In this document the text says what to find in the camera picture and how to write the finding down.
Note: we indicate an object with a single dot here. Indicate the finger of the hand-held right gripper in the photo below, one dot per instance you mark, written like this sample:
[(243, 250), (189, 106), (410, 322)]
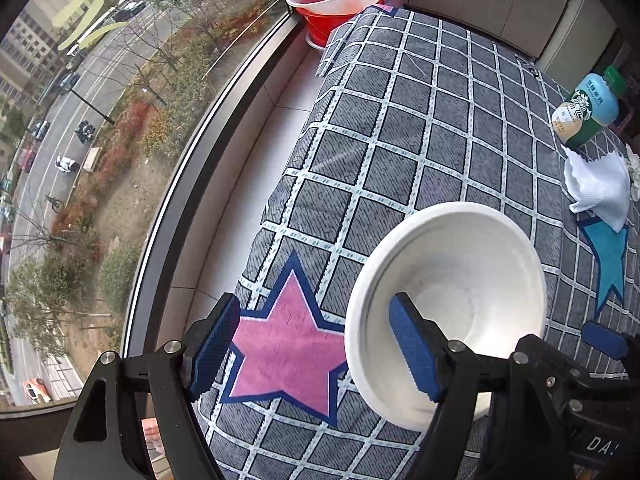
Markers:
[(605, 341)]

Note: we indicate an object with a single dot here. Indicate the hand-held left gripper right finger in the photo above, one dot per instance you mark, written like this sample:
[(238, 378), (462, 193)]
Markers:
[(415, 350)]

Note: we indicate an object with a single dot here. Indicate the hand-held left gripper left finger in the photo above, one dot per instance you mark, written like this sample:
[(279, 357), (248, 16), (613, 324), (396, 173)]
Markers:
[(215, 345)]

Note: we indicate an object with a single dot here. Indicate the large white bowl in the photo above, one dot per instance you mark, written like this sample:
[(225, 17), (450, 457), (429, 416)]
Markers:
[(465, 260)]

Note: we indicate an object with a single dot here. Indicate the white crumpled tissue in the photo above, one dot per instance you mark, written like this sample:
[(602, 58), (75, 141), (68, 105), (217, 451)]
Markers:
[(600, 190)]

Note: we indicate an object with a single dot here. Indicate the grey checked star tablecloth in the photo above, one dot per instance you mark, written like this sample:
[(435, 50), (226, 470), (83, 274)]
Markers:
[(400, 125)]

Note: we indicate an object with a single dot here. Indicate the white tiled windowsill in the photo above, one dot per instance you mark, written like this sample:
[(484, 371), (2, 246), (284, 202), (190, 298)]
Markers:
[(265, 125)]

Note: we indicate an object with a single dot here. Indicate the green capped drink bottle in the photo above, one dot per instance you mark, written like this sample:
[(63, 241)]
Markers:
[(585, 110)]

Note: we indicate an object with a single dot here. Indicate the red plastic bucket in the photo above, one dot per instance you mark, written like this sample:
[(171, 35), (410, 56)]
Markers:
[(325, 22)]

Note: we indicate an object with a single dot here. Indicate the beige cabinet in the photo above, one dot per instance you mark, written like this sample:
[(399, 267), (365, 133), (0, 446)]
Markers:
[(500, 0)]

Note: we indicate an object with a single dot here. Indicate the dark window frame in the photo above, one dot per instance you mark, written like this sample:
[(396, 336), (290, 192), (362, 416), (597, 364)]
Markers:
[(205, 160)]

